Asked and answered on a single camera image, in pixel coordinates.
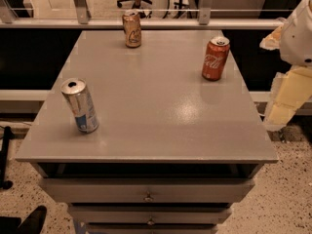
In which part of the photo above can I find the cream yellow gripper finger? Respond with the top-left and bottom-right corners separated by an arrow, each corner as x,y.
263,65 -> 312,127

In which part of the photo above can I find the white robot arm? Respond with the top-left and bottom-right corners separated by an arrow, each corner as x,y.
260,0 -> 312,132

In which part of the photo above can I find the orange cola can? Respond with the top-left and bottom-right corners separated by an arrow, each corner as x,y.
202,36 -> 230,81

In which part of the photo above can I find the gold brown soda can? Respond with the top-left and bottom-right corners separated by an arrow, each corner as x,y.
122,10 -> 141,48

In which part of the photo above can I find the silver blue energy drink can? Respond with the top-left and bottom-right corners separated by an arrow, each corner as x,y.
60,78 -> 99,133

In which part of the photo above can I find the middle grey drawer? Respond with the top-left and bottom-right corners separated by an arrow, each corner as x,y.
69,206 -> 232,224

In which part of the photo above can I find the grey drawer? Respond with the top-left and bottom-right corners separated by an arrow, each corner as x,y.
87,224 -> 217,234
69,206 -> 232,224
40,178 -> 254,204

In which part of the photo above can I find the bottom grey drawer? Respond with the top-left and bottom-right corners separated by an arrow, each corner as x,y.
87,224 -> 217,234

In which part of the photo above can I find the top grey drawer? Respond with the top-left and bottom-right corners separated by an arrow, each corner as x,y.
40,178 -> 254,204

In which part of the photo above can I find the black stand base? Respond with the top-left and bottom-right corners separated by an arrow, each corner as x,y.
0,127 -> 14,190

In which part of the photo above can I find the white railing bar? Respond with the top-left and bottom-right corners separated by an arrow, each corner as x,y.
0,19 -> 285,30

